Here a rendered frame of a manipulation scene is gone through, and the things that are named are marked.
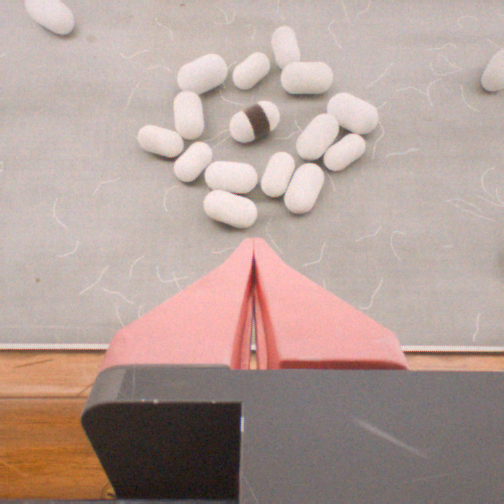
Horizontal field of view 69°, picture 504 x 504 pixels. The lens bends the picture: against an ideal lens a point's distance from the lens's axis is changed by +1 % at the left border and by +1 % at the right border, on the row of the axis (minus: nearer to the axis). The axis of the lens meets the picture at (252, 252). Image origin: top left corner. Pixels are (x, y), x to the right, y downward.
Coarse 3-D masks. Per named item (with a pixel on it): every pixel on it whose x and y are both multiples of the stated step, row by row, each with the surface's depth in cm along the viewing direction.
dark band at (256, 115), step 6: (246, 108) 25; (252, 108) 25; (258, 108) 25; (246, 114) 25; (252, 114) 25; (258, 114) 25; (264, 114) 25; (252, 120) 25; (258, 120) 25; (264, 120) 25; (252, 126) 25; (258, 126) 25; (264, 126) 25; (258, 132) 25; (264, 132) 26
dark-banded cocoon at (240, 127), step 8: (264, 104) 25; (272, 104) 25; (240, 112) 25; (272, 112) 25; (232, 120) 25; (240, 120) 25; (248, 120) 25; (272, 120) 25; (232, 128) 25; (240, 128) 25; (248, 128) 25; (272, 128) 26; (240, 136) 25; (248, 136) 25
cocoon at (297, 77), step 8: (288, 64) 26; (296, 64) 26; (304, 64) 26; (312, 64) 26; (320, 64) 26; (288, 72) 26; (296, 72) 26; (304, 72) 26; (312, 72) 26; (320, 72) 26; (328, 72) 26; (288, 80) 26; (296, 80) 26; (304, 80) 26; (312, 80) 26; (320, 80) 26; (328, 80) 26; (288, 88) 27; (296, 88) 26; (304, 88) 26; (312, 88) 26; (320, 88) 26; (328, 88) 27
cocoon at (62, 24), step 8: (32, 0) 27; (40, 0) 27; (48, 0) 27; (56, 0) 28; (32, 8) 28; (40, 8) 27; (48, 8) 27; (56, 8) 27; (64, 8) 28; (32, 16) 28; (40, 16) 28; (48, 16) 27; (56, 16) 27; (64, 16) 28; (72, 16) 28; (48, 24) 28; (56, 24) 28; (64, 24) 28; (72, 24) 28; (56, 32) 28; (64, 32) 28
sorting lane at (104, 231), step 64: (0, 0) 30; (64, 0) 30; (128, 0) 30; (192, 0) 30; (256, 0) 30; (320, 0) 30; (384, 0) 30; (448, 0) 30; (0, 64) 28; (64, 64) 29; (128, 64) 28; (384, 64) 28; (448, 64) 28; (0, 128) 27; (64, 128) 27; (128, 128) 27; (384, 128) 27; (448, 128) 27; (0, 192) 26; (64, 192) 26; (128, 192) 26; (192, 192) 26; (256, 192) 26; (320, 192) 26; (384, 192) 26; (448, 192) 26; (0, 256) 25; (64, 256) 25; (128, 256) 25; (192, 256) 25; (320, 256) 25; (384, 256) 25; (448, 256) 25; (0, 320) 24; (64, 320) 24; (128, 320) 24; (384, 320) 24; (448, 320) 24
